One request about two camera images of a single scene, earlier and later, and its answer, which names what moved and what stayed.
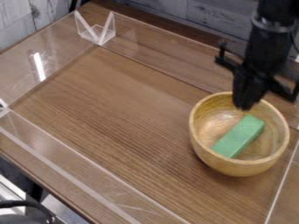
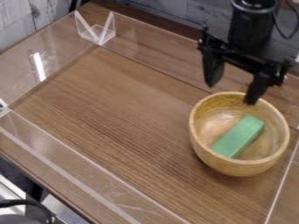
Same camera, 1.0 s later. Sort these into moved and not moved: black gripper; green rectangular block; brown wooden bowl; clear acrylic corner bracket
Moved: black gripper
Not moved: brown wooden bowl; green rectangular block; clear acrylic corner bracket
